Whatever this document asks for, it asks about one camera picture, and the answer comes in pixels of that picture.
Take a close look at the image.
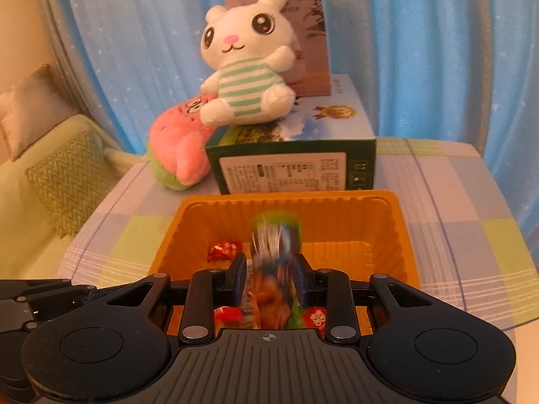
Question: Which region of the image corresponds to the long green black snack packet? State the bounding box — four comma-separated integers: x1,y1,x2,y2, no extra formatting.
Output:
248,212,305,330

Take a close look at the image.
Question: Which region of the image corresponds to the blue star curtain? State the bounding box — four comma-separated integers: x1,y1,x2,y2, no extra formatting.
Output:
36,0,539,236

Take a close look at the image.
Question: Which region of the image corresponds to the red candy white print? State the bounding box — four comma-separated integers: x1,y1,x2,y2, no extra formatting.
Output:
303,307,328,337

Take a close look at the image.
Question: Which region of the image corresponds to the brown plant print box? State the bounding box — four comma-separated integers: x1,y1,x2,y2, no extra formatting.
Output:
223,0,333,97

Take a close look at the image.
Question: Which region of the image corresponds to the light green sofa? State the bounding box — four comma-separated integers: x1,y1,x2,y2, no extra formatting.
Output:
0,65,148,280

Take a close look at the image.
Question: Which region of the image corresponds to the green cardboard box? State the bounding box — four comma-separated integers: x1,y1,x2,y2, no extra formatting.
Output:
205,73,377,196

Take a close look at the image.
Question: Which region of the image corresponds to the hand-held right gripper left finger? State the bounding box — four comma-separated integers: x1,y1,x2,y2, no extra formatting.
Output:
107,252,248,344

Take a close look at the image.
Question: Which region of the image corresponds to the orange plastic tray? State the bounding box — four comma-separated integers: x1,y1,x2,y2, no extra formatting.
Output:
147,189,422,337

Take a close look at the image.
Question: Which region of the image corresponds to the checked tablecloth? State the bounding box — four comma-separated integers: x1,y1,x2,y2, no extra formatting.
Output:
57,137,539,337

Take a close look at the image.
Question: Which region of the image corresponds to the white bunny plush toy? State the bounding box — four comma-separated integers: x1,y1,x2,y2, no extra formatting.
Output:
199,0,297,128

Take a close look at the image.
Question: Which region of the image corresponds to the watermelon plush toy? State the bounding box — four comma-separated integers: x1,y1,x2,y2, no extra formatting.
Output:
147,95,220,192

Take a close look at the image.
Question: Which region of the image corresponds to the red gold foil candy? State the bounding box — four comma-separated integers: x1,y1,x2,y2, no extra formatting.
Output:
206,240,243,264

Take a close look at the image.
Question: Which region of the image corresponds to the plain red candy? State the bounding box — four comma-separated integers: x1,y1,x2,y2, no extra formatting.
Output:
214,306,245,331

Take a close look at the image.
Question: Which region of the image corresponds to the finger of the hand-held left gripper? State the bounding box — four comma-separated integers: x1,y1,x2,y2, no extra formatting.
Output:
17,284,102,309
0,278,72,292

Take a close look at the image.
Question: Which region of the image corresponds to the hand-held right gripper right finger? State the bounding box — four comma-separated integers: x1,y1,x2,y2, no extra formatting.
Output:
294,252,430,344

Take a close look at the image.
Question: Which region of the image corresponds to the beige cushion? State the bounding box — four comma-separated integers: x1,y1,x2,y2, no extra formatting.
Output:
0,64,78,161

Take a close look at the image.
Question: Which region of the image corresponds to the green zigzag cushion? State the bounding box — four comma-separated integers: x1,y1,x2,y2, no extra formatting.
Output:
24,130,123,240

